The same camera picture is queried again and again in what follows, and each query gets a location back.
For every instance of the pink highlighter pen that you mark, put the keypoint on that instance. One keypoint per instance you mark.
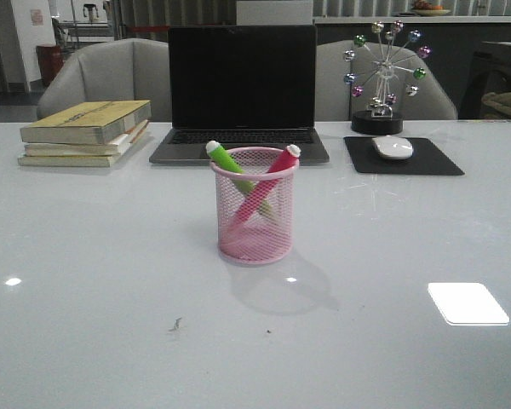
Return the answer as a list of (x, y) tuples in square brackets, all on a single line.
[(254, 201)]

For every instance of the green highlighter pen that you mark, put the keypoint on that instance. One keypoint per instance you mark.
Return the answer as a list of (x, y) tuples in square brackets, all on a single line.
[(226, 162)]

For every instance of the pink mesh pen holder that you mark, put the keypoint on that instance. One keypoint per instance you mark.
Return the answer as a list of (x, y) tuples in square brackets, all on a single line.
[(259, 240)]

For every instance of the grey open laptop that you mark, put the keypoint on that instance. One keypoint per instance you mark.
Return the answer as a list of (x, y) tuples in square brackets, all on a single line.
[(243, 86)]

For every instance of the white computer mouse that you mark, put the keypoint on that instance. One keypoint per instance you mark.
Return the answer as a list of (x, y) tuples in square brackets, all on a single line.
[(392, 147)]

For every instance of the middle cream book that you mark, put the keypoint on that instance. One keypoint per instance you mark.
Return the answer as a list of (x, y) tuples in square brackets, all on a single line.
[(118, 146)]

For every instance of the right grey armchair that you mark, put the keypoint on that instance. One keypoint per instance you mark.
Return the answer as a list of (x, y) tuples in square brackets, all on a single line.
[(418, 100)]

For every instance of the grey armchair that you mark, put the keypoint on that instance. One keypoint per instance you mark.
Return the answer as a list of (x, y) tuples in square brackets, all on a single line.
[(418, 100), (129, 69)]

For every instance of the black mouse pad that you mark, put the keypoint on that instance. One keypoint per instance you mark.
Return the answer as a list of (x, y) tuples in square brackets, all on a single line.
[(427, 159)]

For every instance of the top yellow book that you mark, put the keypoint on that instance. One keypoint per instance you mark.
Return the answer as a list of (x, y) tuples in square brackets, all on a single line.
[(93, 123)]

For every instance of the yellow book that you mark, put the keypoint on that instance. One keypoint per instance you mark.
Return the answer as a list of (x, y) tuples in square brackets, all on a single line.
[(68, 161), (93, 123)]

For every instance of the left grey armchair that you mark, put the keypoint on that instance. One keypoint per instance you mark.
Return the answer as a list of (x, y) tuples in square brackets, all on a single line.
[(129, 69)]

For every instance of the ferris wheel desk toy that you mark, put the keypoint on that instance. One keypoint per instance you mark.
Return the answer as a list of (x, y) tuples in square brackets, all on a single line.
[(379, 117)]

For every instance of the bottom yellow book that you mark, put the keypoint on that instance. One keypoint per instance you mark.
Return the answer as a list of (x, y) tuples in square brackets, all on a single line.
[(68, 161)]

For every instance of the red bin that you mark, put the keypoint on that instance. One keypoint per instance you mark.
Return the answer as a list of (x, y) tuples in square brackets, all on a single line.
[(50, 61)]

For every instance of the fruit bowl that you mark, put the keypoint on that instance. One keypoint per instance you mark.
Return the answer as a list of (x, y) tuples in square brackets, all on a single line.
[(427, 9)]

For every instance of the dark side table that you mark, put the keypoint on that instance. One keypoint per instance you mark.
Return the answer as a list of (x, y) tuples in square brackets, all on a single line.
[(489, 71)]

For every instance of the beige cushion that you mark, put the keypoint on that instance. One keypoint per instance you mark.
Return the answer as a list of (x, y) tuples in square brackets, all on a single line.
[(499, 102)]

